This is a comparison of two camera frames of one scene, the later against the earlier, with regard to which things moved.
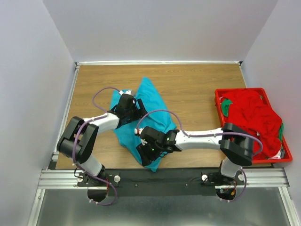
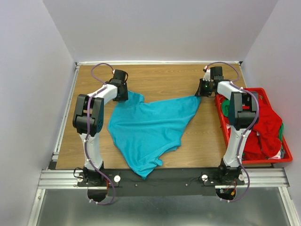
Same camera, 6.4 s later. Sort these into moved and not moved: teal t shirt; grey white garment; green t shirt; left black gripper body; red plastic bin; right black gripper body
Moved: teal t shirt; left black gripper body; right black gripper body
Not moved: green t shirt; red plastic bin; grey white garment
